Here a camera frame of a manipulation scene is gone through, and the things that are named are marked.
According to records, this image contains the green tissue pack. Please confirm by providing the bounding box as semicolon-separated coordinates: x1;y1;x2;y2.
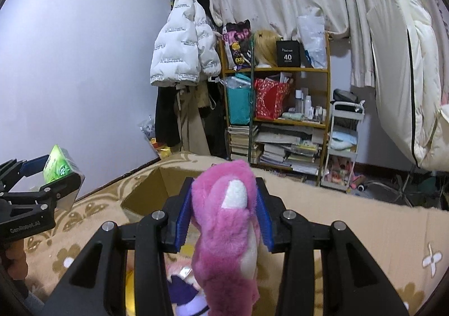
42;143;86;211

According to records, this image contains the pink plush toy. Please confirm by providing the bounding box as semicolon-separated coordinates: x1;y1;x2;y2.
192;160;260;315

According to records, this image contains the purple wizard plush toy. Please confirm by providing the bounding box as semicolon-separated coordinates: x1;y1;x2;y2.
168;275;210;316

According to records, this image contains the person's left hand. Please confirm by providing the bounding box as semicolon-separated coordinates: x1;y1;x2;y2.
5;239;28;280

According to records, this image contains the brown cardboard box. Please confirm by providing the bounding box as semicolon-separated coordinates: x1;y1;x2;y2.
120;153;224;223

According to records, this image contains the white rolling cart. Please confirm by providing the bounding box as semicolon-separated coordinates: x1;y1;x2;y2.
320;101;365;192

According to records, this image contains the yellow plush toy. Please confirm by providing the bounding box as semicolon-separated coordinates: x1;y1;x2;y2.
125;270;136;316

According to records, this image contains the red gift bag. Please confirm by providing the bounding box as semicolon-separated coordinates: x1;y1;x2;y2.
254;78;291;120

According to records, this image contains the wooden bookshelf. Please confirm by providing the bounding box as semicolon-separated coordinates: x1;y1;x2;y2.
218;41;331;181

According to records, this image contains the teal bag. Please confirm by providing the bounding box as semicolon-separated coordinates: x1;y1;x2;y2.
225;73;251;125

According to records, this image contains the beige patterned plush rug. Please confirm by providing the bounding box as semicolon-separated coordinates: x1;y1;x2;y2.
25;169;448;315

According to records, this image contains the black box labelled 40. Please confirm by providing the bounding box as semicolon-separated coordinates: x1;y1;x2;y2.
276;40;301;67

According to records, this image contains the white puffer jacket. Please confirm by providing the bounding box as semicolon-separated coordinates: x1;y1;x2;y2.
150;0;223;87

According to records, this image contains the blonde wig head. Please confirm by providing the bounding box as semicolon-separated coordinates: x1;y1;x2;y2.
253;29;281;67

